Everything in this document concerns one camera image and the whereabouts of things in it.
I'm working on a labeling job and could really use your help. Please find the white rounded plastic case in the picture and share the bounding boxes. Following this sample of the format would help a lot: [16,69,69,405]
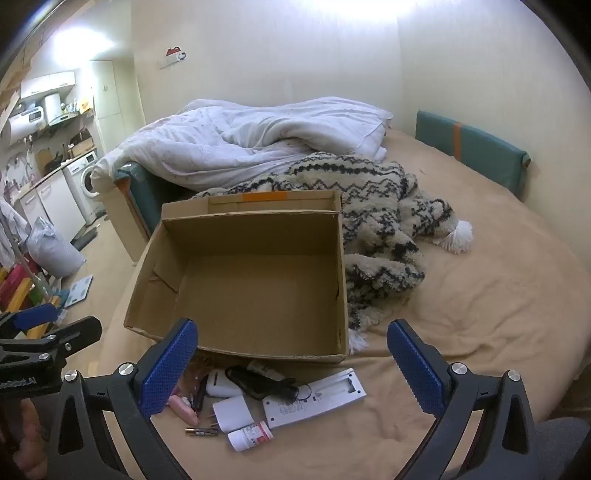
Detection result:
[205,370,245,398]

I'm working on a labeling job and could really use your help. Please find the small black red gadget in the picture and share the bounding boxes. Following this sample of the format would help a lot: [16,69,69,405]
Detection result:
[191,376,208,412]

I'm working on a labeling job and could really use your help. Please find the black flashlight with lanyard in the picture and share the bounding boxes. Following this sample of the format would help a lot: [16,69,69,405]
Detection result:
[225,366,301,401]

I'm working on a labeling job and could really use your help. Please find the person's grey trousers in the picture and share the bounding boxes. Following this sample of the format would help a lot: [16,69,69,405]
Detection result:
[536,415,591,480]

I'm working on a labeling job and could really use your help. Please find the bathroom scale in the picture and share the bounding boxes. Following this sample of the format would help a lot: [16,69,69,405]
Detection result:
[62,274,94,309]

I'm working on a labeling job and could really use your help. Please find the cream black patterned knit blanket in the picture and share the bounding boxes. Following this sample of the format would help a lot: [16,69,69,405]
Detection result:
[191,152,474,354]

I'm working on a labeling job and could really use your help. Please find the small white plastic item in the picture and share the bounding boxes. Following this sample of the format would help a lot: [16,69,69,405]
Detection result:
[247,360,287,381]

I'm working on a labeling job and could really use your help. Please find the dark floor mat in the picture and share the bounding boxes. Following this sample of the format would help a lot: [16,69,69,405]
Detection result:
[69,226,99,252]

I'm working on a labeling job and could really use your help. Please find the white hanging cloth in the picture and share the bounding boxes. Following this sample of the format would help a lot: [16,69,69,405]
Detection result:
[0,171,31,268]

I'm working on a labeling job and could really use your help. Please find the teal cushion with orange stripe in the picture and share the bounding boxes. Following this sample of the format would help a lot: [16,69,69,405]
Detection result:
[414,110,532,200]

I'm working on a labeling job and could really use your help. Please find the colourful wooden rack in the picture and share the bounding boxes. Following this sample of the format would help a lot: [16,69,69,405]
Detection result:
[0,263,63,342]

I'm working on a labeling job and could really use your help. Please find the person's left hand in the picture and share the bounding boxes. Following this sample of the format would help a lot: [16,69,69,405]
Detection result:
[0,401,49,480]

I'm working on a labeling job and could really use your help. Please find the white washing machine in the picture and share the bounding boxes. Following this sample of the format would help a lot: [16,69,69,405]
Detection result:
[62,152,108,227]

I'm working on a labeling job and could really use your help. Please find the white wall cabinets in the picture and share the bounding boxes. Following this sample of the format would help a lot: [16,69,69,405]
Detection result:
[19,70,77,100]

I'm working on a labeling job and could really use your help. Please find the white pill bottle pink label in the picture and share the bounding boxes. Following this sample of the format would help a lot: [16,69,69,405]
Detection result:
[227,421,274,452]

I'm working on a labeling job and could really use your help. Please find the grey plastic bag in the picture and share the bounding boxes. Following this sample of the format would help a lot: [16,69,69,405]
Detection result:
[25,216,87,278]

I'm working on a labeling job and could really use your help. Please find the white wall power strip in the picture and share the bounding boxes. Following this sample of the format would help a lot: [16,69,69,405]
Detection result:
[158,46,188,69]

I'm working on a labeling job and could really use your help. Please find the white cylinder canister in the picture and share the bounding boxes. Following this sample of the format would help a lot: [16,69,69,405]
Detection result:
[45,92,62,126]

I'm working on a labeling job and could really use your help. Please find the white water heater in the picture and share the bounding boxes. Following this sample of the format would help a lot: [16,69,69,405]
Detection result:
[7,105,47,141]

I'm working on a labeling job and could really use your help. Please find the brown cardboard box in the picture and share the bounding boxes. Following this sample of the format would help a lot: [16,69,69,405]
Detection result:
[124,190,349,365]

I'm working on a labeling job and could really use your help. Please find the white plug charger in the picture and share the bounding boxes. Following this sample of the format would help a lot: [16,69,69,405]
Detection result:
[212,395,254,433]

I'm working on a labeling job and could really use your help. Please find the plain teal cushion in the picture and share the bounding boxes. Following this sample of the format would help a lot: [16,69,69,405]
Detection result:
[115,162,195,234]

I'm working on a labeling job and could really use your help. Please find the tall white cupboard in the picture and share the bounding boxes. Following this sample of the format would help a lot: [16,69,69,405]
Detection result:
[90,59,123,155]

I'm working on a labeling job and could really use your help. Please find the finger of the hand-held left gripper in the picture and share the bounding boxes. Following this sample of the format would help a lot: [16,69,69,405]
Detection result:
[0,316,103,368]
[0,302,63,340]

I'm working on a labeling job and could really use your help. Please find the small pink plastic item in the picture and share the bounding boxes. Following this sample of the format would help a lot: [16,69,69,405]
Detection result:
[167,394,200,426]

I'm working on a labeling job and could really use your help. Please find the white duvet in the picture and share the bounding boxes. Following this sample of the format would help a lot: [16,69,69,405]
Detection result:
[91,96,394,192]

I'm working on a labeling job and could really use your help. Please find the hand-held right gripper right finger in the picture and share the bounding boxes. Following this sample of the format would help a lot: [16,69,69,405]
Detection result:
[387,318,539,480]

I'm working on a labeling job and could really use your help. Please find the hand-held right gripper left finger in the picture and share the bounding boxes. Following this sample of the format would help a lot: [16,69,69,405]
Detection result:
[46,318,199,480]

